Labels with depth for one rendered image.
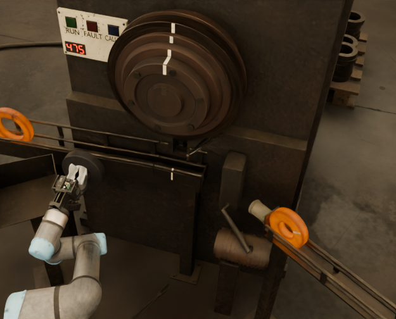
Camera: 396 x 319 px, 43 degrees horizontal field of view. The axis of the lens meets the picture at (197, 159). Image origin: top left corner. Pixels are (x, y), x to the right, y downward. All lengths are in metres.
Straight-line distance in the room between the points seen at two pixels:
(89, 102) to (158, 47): 0.55
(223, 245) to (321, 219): 0.96
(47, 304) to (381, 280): 1.76
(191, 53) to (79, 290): 0.76
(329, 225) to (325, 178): 0.34
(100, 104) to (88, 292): 0.86
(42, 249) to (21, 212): 0.42
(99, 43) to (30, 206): 0.68
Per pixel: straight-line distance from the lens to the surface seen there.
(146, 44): 1.61
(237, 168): 1.86
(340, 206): 2.92
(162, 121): 1.70
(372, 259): 2.75
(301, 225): 1.77
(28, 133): 2.21
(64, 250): 1.75
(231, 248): 1.98
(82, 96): 2.07
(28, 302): 1.40
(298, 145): 1.89
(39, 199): 2.07
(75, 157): 1.78
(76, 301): 1.39
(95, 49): 1.91
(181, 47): 1.57
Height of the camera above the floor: 2.13
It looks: 45 degrees down
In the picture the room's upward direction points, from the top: 3 degrees clockwise
